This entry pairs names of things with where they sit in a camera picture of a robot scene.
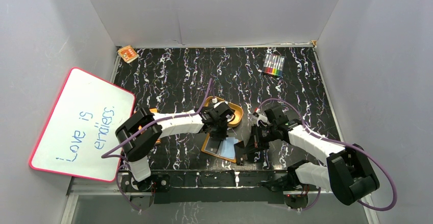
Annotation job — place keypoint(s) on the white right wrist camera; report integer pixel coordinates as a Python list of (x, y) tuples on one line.
[(258, 118)]

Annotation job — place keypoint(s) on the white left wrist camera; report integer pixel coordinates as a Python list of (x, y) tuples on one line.
[(215, 101)]

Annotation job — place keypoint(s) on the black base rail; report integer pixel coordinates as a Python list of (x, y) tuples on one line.
[(211, 186)]

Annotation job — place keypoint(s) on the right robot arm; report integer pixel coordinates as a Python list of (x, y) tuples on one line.
[(345, 170)]

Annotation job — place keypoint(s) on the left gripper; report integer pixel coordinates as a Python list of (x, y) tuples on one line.
[(218, 130)]

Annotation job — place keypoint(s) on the pack of coloured markers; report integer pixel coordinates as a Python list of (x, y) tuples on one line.
[(273, 65)]

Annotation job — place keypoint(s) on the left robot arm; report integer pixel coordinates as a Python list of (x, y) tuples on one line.
[(139, 133)]

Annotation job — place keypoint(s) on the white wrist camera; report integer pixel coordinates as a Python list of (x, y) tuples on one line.
[(215, 101), (258, 118)]

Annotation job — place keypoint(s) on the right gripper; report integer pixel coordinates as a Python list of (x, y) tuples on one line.
[(256, 144)]

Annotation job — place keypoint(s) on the pink framed whiteboard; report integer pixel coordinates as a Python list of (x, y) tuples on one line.
[(81, 127)]

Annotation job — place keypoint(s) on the orange leather card holder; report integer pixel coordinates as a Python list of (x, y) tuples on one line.
[(226, 150)]

